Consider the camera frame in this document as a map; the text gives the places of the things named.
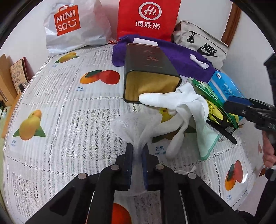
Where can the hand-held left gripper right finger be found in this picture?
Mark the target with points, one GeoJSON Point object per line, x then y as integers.
{"type": "Point", "coordinates": [145, 165]}

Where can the patterned kraft box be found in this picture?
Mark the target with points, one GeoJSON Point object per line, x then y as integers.
{"type": "Point", "coordinates": [20, 73]}

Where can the blue tissue pack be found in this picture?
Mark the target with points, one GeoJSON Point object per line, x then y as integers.
{"type": "Point", "coordinates": [226, 85]}

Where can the brown cardboard box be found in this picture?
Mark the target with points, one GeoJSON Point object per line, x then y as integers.
{"type": "Point", "coordinates": [5, 79]}

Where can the green packet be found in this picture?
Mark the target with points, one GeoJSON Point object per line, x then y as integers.
{"type": "Point", "coordinates": [208, 91]}

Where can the fruit print lace tablecloth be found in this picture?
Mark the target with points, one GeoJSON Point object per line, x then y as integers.
{"type": "Point", "coordinates": [64, 129]}

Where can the beige waist bag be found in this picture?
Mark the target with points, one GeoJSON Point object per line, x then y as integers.
{"type": "Point", "coordinates": [200, 38]}

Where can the red paper bag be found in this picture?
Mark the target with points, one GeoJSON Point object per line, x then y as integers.
{"type": "Point", "coordinates": [129, 23]}

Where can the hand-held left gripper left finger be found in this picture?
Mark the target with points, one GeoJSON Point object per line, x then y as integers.
{"type": "Point", "coordinates": [129, 160]}

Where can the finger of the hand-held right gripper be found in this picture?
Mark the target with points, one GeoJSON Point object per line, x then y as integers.
{"type": "Point", "coordinates": [236, 107]}
{"type": "Point", "coordinates": [272, 66]}

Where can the white plastic shopping bag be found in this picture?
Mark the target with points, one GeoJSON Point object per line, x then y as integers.
{"type": "Point", "coordinates": [86, 21]}

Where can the purple towel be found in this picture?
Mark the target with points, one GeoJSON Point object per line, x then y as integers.
{"type": "Point", "coordinates": [181, 56]}

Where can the person's right hand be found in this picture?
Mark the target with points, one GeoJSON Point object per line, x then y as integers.
{"type": "Point", "coordinates": [269, 157]}

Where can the dark tin box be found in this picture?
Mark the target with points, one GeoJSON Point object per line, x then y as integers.
{"type": "Point", "coordinates": [146, 60]}

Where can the light green cloth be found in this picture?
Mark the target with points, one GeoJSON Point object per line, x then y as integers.
{"type": "Point", "coordinates": [206, 142]}

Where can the white glove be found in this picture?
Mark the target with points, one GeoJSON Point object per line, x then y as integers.
{"type": "Point", "coordinates": [185, 101]}

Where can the white paper tissue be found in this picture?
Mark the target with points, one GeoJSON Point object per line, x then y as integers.
{"type": "Point", "coordinates": [199, 61]}

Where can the wooden door frame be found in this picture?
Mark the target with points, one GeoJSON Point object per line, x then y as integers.
{"type": "Point", "coordinates": [232, 23]}

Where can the white foam wrap sheet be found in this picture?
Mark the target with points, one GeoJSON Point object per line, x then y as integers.
{"type": "Point", "coordinates": [131, 127]}

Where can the yellow pouch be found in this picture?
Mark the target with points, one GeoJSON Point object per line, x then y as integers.
{"type": "Point", "coordinates": [215, 113]}

